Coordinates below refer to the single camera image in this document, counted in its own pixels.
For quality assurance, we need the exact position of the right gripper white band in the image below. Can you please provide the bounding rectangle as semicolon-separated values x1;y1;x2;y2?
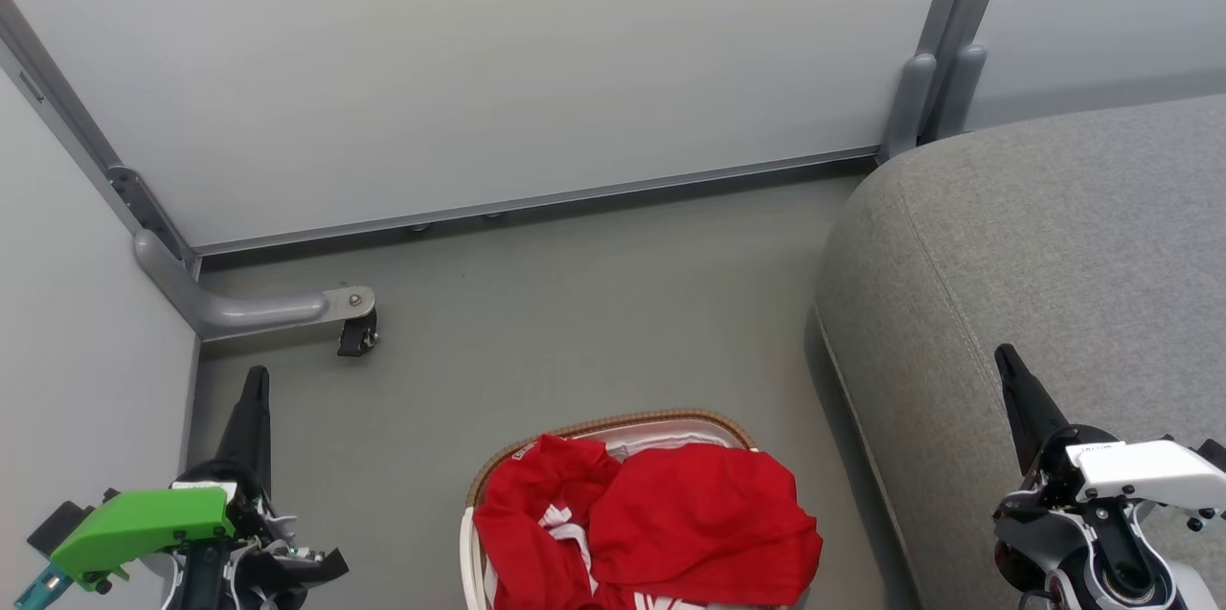
993;344;1226;531

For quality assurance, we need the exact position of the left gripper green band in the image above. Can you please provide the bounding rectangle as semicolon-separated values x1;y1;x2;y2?
50;366;351;597

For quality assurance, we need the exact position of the red shirt with white label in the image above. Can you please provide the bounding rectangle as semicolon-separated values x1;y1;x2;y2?
473;434;625;610

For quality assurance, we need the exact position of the red shirt with white cuffs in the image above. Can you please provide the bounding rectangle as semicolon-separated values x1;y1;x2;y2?
586;443;825;609

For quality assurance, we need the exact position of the grey fabric sofa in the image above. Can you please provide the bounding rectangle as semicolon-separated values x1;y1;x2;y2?
814;93;1226;610

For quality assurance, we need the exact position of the black caster wheel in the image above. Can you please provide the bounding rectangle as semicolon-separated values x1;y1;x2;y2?
337;311;381;358

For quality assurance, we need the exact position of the white cloth basket liner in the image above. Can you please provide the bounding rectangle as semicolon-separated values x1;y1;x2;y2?
609;422;746;460

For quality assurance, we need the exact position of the white basket with wicker rim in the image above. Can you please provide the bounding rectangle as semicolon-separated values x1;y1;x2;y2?
460;409;798;610

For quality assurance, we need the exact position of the grey partition foot bracket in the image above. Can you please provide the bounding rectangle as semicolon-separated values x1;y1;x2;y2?
134;229;377;343

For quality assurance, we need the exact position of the left teal cable connector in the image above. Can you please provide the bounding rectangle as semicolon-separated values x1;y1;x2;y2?
13;564;70;610

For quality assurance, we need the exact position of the grey partition bottom rail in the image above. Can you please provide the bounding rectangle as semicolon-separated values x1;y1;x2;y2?
192;146;882;259

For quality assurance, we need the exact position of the grey partition corner frame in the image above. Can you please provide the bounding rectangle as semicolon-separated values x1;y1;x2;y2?
0;0;199;278

